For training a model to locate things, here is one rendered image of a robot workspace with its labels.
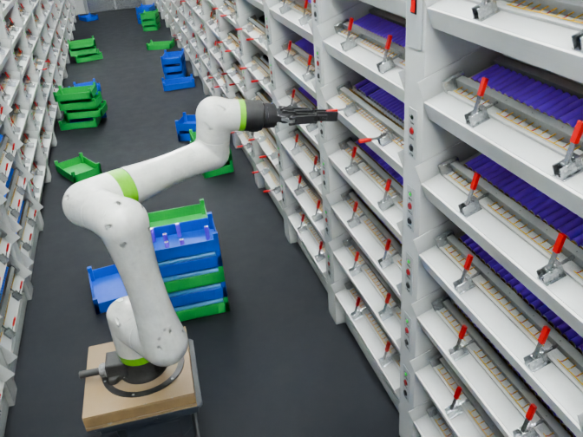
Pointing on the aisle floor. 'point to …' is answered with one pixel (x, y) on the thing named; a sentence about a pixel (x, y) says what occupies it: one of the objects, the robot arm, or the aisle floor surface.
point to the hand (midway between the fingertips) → (325, 115)
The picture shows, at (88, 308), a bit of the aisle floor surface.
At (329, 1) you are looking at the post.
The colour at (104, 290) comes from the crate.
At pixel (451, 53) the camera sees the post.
